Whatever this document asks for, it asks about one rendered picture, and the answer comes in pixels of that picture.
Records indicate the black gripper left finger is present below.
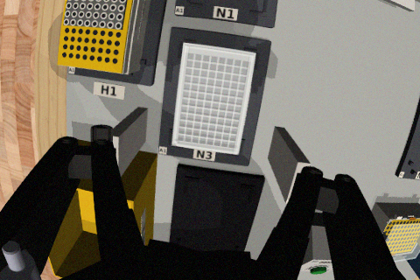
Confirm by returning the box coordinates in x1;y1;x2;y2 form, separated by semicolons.
0;107;159;280

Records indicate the grey bench mat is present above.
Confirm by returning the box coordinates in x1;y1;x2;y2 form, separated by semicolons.
66;0;420;260

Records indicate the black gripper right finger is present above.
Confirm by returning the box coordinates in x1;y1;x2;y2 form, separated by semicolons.
244;126;406;280

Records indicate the yellow open-top bin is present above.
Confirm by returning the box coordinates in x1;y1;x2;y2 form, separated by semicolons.
48;151;158;278

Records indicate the white label with black text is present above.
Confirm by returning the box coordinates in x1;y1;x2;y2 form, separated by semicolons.
94;81;126;100

